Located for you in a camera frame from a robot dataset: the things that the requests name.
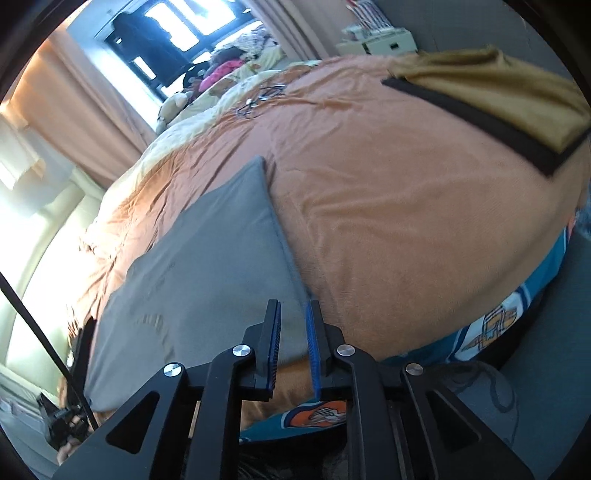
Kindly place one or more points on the black folded t-shirt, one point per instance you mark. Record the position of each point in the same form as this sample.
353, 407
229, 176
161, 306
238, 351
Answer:
85, 350

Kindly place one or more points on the mustard cloth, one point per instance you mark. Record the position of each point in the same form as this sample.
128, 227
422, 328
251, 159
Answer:
498, 92

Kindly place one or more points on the white plush dog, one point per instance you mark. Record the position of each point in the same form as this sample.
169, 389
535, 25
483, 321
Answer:
173, 110

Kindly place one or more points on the long dark hanging coat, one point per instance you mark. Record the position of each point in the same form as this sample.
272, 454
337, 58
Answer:
147, 46

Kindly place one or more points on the pink plush toy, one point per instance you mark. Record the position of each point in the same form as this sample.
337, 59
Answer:
217, 76

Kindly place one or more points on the bear printed bed sheet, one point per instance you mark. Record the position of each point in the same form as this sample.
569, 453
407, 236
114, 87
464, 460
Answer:
258, 69

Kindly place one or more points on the grey t-shirt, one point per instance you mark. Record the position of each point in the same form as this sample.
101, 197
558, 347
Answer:
198, 277

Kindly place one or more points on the pink curtain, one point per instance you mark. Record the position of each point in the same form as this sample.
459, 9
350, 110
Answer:
83, 101
300, 27

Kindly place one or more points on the hanging dark clothes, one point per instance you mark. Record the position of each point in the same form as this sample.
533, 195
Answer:
184, 27

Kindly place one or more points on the red white striped rack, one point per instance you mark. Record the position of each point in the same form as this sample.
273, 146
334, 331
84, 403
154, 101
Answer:
369, 14

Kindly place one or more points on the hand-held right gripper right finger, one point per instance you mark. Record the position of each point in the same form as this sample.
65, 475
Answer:
314, 346

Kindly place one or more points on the white nightstand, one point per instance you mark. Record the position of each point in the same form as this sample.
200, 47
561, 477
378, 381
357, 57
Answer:
383, 44

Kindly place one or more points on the pile of patterned clothes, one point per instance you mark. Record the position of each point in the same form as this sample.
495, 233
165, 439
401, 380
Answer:
244, 46

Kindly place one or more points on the white hanging cloth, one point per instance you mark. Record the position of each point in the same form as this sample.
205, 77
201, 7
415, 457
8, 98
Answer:
23, 152

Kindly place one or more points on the person's left hand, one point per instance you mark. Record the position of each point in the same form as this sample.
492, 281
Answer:
67, 452

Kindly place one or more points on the cream blanket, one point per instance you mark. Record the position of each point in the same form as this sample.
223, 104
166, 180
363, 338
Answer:
194, 124

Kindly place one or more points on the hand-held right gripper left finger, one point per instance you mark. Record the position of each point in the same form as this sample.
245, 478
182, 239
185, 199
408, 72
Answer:
276, 341

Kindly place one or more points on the cream padded headboard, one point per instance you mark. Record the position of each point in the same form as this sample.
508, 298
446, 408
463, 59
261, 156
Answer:
46, 258

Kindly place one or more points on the orange blanket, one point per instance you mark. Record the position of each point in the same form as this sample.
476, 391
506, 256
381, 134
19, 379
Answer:
392, 207

